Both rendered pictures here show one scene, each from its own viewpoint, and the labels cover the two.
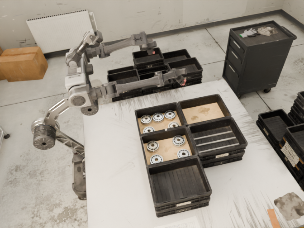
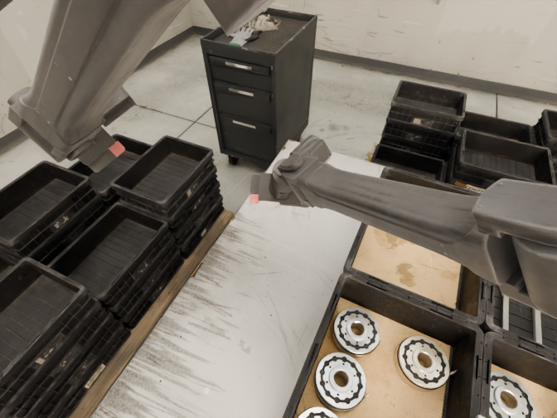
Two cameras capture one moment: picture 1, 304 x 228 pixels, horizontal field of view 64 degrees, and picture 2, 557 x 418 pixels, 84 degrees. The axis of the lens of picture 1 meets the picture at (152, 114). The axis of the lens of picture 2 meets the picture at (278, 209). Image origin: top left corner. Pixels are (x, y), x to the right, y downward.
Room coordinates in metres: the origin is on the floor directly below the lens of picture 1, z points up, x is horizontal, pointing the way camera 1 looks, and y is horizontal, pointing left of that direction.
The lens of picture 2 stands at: (1.52, 0.14, 1.56)
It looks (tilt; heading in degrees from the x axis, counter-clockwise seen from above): 49 degrees down; 303
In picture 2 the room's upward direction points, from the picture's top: straight up
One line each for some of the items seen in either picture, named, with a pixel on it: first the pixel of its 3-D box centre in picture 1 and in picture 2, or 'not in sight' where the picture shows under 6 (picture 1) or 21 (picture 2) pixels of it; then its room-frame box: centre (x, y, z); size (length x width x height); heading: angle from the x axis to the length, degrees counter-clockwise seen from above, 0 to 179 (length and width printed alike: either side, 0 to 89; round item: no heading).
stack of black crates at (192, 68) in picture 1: (184, 79); (176, 198); (2.55, -0.49, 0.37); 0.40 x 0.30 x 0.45; 98
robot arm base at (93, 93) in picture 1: (95, 93); not in sight; (1.22, 0.36, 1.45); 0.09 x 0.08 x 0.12; 8
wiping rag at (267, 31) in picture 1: (267, 30); (263, 21); (2.70, -1.54, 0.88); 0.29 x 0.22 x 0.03; 98
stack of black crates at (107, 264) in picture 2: (155, 88); (125, 264); (2.50, -0.09, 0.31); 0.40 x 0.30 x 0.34; 98
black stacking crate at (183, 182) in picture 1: (178, 183); not in sight; (0.82, -0.13, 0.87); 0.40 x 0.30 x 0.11; 97
